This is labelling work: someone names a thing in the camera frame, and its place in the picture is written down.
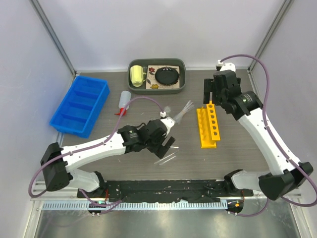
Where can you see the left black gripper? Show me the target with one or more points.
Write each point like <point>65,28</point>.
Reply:
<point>160,149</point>

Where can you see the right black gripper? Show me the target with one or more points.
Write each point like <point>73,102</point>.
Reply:
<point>209,87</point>

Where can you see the glass test tube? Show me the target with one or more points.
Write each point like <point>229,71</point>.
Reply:
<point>168,157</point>
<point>161,162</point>

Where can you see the yellow test tube rack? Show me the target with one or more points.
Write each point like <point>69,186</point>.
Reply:
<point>208,126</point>

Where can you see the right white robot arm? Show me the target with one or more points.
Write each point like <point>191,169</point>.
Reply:
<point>285,169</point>

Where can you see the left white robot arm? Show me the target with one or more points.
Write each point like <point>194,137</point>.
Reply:
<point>61,165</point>

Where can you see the bundle of plastic pipettes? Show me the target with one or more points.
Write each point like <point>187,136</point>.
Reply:
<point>188,107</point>

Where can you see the small glass erlenmeyer flask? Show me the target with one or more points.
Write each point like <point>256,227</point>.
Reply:
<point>167,109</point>

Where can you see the black round dish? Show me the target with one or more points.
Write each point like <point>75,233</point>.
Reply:
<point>166,75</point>

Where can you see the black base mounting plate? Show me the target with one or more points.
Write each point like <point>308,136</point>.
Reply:
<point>168,191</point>

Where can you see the floral coaster card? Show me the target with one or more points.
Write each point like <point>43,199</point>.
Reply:
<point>152,84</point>

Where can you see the white wash bottle red cap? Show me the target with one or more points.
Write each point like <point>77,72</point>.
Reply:
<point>125,97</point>

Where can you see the grey-green plastic tray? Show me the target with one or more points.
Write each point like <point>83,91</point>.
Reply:
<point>163,61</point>

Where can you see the pale yellow mug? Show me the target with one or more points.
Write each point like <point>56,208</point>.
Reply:
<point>137,75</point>

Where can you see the blue divided plastic bin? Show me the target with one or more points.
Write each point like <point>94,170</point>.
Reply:
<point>81,106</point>

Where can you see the white slotted cable duct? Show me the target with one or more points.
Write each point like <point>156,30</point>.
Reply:
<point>182,205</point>

